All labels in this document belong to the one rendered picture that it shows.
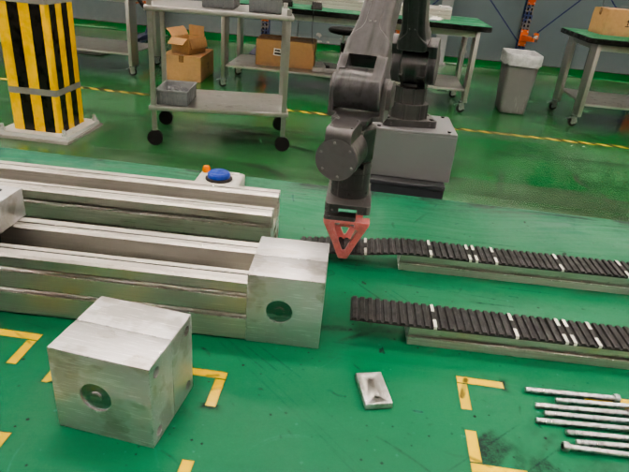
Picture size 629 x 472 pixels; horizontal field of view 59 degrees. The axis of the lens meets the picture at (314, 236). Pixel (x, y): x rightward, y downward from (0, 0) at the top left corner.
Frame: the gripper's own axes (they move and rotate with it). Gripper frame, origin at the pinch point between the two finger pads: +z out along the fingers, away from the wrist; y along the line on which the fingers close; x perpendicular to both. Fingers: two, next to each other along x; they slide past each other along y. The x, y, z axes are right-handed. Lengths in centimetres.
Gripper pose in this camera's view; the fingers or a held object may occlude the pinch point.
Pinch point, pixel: (343, 245)
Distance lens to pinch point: 88.3
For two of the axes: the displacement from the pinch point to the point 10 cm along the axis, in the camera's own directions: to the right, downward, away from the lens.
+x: 9.9, 1.0, -0.4
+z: -0.7, 8.9, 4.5
